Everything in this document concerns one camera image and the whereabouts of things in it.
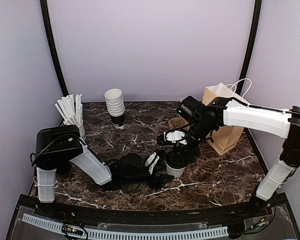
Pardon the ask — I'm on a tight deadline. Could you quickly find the brown paper bag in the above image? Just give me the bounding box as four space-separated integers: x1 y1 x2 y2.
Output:
202 78 252 156

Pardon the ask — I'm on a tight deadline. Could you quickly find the brown pulp cup carrier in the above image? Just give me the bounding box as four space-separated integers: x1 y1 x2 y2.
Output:
168 117 190 131

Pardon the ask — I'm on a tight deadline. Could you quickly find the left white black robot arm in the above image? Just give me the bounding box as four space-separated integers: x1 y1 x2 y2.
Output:
30 125 174 218

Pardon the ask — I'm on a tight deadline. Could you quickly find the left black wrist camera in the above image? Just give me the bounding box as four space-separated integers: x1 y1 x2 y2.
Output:
119 153 143 176

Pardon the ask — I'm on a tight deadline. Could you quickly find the black frame post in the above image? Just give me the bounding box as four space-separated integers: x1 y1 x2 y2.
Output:
40 0 69 97
239 0 262 80

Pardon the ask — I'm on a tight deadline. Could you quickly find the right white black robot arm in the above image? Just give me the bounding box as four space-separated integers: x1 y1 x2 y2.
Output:
164 96 300 217

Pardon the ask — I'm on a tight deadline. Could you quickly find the left black frame post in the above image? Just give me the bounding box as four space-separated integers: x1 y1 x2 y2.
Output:
40 0 69 97

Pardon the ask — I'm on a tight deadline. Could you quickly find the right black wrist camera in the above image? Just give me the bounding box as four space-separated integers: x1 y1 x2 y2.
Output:
176 96 201 123

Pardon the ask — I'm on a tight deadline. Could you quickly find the black coffee cup lid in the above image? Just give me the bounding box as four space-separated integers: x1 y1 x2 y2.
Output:
165 151 189 169

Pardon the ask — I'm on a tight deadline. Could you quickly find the white cup holding straws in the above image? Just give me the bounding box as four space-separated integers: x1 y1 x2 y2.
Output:
75 121 86 140

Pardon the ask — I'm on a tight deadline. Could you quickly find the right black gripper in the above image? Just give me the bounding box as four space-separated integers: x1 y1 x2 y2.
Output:
172 119 215 167

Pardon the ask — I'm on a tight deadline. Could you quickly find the right black frame post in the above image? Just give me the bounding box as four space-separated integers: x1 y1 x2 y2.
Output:
239 0 262 80

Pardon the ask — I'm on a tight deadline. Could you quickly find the grey slotted cable duct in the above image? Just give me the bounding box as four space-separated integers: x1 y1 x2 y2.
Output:
21 213 229 240

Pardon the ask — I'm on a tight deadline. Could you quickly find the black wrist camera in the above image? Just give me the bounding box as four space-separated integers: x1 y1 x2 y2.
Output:
119 153 143 176
176 96 201 123

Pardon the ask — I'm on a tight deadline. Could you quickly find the stack of paper cups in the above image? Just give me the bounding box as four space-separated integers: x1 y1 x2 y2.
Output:
104 88 125 129

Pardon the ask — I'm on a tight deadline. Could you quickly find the black curved front rail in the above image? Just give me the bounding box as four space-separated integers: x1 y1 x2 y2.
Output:
17 193 287 226

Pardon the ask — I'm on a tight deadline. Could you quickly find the white paper coffee cup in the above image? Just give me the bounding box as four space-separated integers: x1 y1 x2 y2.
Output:
166 163 186 179

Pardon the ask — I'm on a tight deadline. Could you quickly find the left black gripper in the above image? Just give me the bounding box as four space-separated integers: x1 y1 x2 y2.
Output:
122 166 175 190

